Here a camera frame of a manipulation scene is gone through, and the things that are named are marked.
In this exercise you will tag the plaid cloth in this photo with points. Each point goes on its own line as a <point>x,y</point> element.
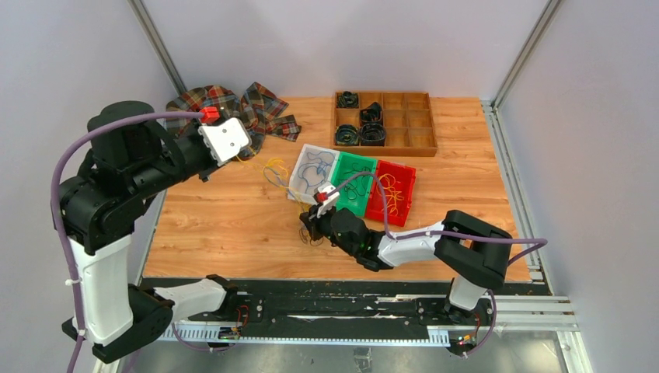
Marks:
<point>259,109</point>

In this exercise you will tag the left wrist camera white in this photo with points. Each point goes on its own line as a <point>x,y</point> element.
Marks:
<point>226,140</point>

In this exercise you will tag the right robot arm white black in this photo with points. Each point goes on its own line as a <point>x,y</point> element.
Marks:
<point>477,251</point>

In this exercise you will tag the white plastic bin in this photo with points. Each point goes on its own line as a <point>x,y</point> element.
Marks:
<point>313,169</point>

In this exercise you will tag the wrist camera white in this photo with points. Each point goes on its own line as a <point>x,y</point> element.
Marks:
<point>226,140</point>
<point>326,198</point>

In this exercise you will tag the rolled belt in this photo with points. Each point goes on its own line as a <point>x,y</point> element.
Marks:
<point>372,114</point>
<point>372,134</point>
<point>346,135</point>
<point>347,100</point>

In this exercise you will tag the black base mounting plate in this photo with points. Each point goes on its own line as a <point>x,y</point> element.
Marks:
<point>334,311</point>

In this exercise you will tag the wooden compartment tray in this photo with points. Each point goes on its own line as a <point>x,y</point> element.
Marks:
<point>407,119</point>

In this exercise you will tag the rolled belt top left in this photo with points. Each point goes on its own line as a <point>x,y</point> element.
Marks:
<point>347,100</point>

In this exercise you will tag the rolled belt middle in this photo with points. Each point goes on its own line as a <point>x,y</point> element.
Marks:
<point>372,114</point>

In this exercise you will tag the rolled belt bottom right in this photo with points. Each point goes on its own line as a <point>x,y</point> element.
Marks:
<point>372,134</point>

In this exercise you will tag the green plastic bin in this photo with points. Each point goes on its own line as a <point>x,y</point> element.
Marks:
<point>354,196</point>

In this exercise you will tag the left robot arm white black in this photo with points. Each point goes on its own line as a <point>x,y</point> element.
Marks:
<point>102,184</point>

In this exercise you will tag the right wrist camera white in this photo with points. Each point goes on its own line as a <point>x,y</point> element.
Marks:
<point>326,198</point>

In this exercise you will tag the red plastic bin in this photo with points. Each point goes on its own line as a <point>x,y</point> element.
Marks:
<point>398,182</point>

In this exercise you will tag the rolled belt bottom left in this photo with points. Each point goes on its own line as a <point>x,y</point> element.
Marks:
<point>346,135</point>

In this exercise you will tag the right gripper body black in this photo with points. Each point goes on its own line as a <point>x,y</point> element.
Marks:
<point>323,226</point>

